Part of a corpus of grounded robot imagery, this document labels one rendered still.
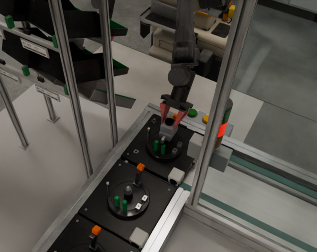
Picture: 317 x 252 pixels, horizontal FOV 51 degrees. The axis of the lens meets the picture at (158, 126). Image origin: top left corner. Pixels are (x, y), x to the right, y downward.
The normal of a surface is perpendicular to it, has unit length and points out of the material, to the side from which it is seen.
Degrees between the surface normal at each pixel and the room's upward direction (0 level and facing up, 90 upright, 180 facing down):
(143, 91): 0
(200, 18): 92
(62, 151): 0
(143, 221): 0
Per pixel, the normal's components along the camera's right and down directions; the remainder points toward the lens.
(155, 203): 0.04, -0.65
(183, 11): -0.37, -0.02
